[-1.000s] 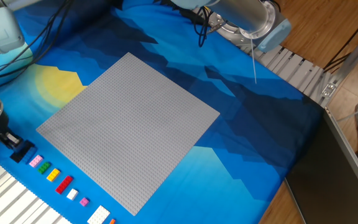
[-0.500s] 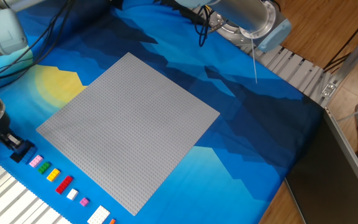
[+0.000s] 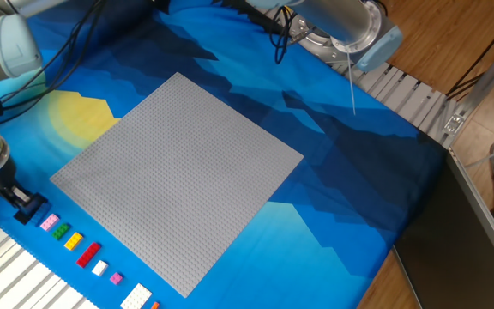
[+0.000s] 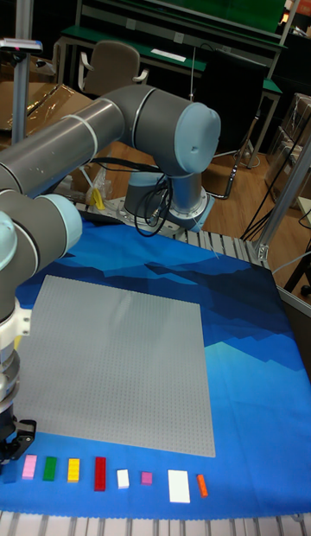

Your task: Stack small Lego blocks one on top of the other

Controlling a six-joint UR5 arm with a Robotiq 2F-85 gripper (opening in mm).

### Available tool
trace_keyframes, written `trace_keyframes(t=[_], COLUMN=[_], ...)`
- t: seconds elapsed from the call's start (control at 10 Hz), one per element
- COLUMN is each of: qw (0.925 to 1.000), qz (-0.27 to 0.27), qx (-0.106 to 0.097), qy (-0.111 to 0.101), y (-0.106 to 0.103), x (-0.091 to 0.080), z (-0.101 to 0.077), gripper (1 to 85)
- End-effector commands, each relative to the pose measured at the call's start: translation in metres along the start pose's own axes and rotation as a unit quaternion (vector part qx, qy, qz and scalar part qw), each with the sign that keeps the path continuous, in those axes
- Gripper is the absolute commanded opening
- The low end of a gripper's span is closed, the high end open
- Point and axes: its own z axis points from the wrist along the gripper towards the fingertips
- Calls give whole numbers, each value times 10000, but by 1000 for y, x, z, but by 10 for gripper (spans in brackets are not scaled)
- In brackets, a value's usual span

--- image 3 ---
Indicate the black Lego plate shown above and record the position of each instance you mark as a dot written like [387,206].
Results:
[30,212]

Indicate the blue Lego brick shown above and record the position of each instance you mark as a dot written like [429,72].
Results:
[43,216]

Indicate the pink Lego brick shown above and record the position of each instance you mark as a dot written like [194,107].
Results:
[50,222]

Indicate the green Lego brick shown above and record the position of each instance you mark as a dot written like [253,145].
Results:
[61,232]

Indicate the yellow Lego brick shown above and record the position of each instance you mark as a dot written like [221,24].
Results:
[73,241]

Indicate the red Lego brick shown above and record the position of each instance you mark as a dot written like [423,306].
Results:
[88,255]

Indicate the small white Lego brick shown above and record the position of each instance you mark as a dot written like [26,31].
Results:
[100,268]

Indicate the small magenta Lego brick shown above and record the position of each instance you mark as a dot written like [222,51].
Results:
[116,278]

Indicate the large white Lego plate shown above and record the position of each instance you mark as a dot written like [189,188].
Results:
[135,297]

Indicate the large grey Lego baseplate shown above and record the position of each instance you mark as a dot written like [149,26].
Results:
[178,184]

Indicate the orange Lego brick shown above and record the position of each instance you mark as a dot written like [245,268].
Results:
[155,305]

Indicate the blue mountain print cloth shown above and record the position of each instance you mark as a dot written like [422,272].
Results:
[315,193]

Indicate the black flat panel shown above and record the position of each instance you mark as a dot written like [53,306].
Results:
[453,240]

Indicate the aluminium beam with corner bracket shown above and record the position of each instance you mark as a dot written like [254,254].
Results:
[487,79]

